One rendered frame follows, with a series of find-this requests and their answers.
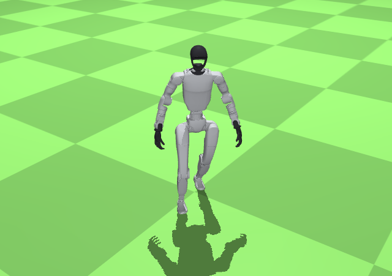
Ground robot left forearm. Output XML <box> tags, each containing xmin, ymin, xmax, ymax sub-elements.
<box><xmin>226</xmin><ymin>94</ymin><xmax>240</xmax><ymax>126</ymax></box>

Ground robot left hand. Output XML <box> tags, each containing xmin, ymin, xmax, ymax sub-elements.
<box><xmin>233</xmin><ymin>120</ymin><xmax>242</xmax><ymax>147</ymax></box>

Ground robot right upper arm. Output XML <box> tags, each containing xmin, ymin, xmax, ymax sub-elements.
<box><xmin>163</xmin><ymin>72</ymin><xmax>184</xmax><ymax>106</ymax></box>

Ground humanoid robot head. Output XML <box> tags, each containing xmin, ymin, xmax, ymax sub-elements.
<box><xmin>189</xmin><ymin>45</ymin><xmax>208</xmax><ymax>75</ymax></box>

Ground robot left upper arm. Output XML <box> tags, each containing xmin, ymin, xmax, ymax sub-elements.
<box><xmin>211</xmin><ymin>71</ymin><xmax>231</xmax><ymax>104</ymax></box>

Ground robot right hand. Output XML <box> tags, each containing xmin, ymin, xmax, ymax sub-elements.
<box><xmin>154</xmin><ymin>123</ymin><xmax>165</xmax><ymax>149</ymax></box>

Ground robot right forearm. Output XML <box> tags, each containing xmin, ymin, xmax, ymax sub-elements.
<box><xmin>154</xmin><ymin>95</ymin><xmax>167</xmax><ymax>129</ymax></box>

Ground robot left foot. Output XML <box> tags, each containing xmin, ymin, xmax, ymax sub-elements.
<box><xmin>194</xmin><ymin>175</ymin><xmax>205</xmax><ymax>190</ymax></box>

